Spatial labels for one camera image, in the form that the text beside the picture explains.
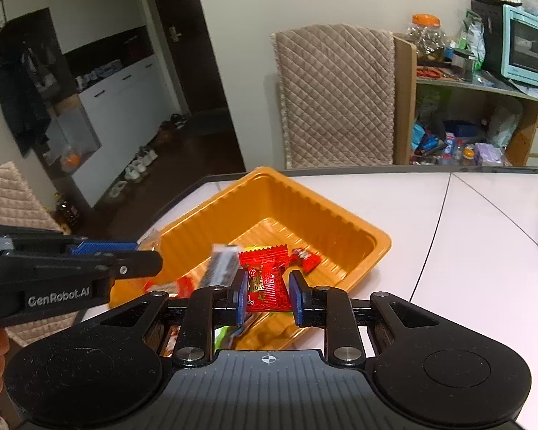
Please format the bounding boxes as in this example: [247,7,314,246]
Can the white cabinet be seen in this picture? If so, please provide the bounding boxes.
[0,0,193,209]

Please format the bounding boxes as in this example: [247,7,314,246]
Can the dark jacket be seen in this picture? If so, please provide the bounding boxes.
[0,47,52,157]

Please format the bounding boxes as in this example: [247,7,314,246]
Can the teal toaster oven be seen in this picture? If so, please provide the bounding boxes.
[501,4,538,90]

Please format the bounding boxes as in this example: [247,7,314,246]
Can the brown bottle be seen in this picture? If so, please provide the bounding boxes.
[54,192,81,229]

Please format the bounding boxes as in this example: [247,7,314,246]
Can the glass fish tank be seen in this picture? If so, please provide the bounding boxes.
[42,107,103,177]

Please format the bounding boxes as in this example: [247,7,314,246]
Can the small red snack packet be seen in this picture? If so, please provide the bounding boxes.
[289,248,322,274]

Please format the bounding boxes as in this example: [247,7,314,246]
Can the row of shoes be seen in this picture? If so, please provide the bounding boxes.
[110,114,189,198]

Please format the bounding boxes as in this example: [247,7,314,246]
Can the large red snack packet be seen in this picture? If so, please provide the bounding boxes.
[239,244,293,313]

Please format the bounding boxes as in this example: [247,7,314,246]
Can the silver snack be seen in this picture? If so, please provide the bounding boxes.
[197,244,239,290]

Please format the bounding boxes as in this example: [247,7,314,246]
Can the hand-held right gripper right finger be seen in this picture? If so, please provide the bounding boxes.
[288,271,460,367]

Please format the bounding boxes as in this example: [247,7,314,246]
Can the dark door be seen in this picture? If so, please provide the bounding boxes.
[137,0,234,121]

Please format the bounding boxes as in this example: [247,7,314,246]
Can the jar with orange lid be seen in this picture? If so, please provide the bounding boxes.
[404,13,444,62]

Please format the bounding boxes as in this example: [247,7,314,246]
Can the wooden shelf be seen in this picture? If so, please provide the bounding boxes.
[392,33,538,166]

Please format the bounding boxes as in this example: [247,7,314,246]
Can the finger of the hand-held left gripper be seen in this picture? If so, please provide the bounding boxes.
[105,251,164,279]
[69,241,140,255]

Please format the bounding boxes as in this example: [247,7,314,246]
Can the beige quilted chair back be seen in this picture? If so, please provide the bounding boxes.
[270,23,396,170]

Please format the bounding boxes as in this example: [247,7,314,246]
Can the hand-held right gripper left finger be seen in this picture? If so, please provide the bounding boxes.
[78,268,250,367]

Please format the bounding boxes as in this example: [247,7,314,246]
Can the orange plastic tray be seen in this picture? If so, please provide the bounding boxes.
[110,167,393,350]

